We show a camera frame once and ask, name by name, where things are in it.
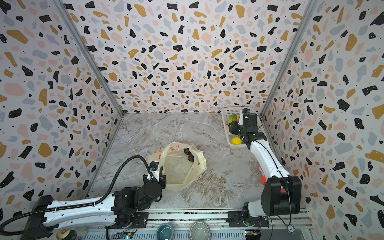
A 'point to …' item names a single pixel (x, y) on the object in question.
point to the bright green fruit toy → (233, 117)
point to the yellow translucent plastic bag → (180, 172)
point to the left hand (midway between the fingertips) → (164, 166)
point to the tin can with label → (66, 234)
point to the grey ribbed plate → (200, 231)
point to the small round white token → (290, 228)
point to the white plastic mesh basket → (226, 112)
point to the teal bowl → (164, 231)
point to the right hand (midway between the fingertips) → (230, 121)
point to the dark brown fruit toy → (186, 151)
